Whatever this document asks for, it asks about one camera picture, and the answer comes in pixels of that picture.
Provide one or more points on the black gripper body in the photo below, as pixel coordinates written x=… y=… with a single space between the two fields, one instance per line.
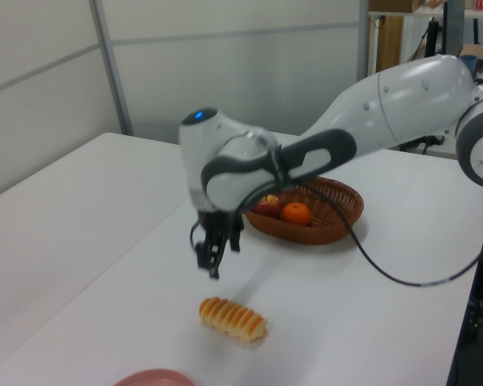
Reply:
x=219 y=220

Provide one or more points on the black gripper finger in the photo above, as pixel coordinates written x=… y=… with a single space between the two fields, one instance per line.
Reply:
x=235 y=237
x=215 y=251

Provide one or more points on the red toy apple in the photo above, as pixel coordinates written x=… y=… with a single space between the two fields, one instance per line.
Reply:
x=267 y=208

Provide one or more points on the toy orange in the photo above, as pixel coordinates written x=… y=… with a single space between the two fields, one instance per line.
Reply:
x=296 y=214

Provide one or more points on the striped spiral toy bread roll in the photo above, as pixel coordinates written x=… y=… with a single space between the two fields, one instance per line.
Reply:
x=233 y=319

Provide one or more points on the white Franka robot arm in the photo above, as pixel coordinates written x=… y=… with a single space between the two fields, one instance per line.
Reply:
x=406 y=96

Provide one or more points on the brown woven basket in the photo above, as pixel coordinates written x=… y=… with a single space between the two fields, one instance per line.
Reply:
x=330 y=233

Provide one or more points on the pink plate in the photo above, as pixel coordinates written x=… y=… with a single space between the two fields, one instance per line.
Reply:
x=157 y=379

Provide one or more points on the grey office partition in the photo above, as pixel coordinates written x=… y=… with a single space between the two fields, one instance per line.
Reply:
x=225 y=60

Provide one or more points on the wooden shelf unit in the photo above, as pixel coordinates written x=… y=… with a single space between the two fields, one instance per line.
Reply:
x=388 y=36

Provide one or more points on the black monitor with stand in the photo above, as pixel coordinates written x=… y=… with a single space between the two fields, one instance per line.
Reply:
x=452 y=28

